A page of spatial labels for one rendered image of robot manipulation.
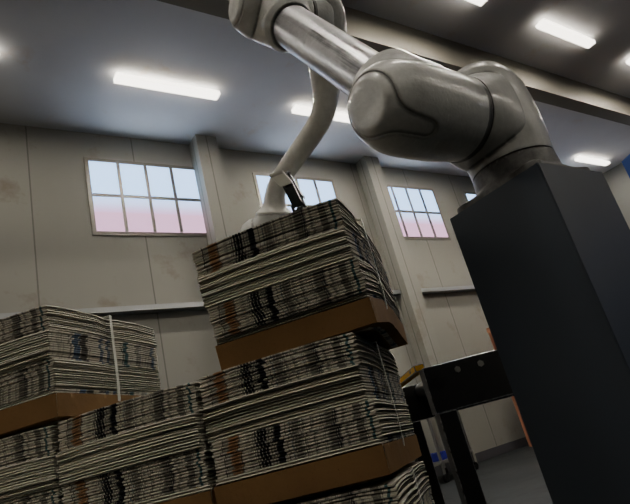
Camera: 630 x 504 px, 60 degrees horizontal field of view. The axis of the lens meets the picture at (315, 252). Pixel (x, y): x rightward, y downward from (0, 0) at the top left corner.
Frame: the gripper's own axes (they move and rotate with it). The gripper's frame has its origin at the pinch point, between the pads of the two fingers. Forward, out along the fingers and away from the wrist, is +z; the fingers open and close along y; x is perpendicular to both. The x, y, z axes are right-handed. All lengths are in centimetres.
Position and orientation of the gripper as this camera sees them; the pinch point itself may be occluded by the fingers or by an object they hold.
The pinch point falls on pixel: (284, 202)
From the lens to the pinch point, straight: 118.7
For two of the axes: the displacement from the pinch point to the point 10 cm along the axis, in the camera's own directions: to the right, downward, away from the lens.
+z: -2.8, -2.2, -9.3
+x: -9.2, 3.2, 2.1
